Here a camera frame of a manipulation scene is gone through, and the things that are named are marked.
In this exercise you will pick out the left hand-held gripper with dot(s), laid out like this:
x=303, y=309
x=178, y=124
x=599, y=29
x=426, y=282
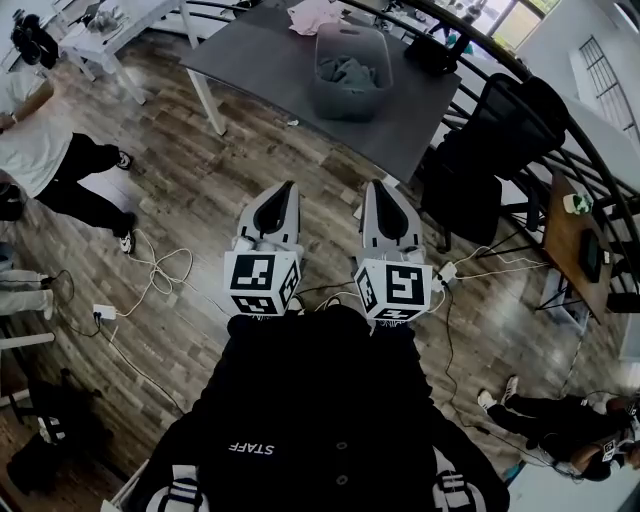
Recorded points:
x=250, y=280

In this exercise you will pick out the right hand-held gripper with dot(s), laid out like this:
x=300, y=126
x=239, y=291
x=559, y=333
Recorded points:
x=402, y=287

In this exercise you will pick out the grey plastic laundry basket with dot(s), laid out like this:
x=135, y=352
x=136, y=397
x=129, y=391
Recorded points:
x=345, y=105

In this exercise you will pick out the grey garment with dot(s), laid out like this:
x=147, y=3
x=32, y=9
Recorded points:
x=347, y=75

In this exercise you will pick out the pink garment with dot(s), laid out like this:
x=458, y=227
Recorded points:
x=312, y=17

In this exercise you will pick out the person's left forearm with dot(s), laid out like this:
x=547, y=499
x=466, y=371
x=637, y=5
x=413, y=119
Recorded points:
x=255, y=335

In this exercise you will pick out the person's right forearm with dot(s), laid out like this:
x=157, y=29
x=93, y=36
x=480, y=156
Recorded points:
x=395, y=345

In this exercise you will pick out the white table leg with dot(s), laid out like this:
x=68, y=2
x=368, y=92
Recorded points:
x=207, y=102

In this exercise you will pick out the black office chair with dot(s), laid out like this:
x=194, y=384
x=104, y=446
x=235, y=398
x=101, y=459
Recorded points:
x=500, y=125

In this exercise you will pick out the person's black jacket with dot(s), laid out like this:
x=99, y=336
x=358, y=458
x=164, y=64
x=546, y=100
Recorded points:
x=320, y=390

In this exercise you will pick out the wooden side table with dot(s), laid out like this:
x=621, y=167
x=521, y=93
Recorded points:
x=565, y=240

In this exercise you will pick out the small white potted plant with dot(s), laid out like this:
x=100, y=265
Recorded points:
x=577, y=203

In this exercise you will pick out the white power strip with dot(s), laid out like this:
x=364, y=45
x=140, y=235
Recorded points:
x=105, y=312

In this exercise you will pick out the black flat device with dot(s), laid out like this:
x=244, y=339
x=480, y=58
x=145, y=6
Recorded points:
x=591, y=256

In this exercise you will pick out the white work table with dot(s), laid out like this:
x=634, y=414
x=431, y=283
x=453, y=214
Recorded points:
x=125, y=25

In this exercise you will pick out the black bag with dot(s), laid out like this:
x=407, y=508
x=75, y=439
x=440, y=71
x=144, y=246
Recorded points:
x=55, y=440

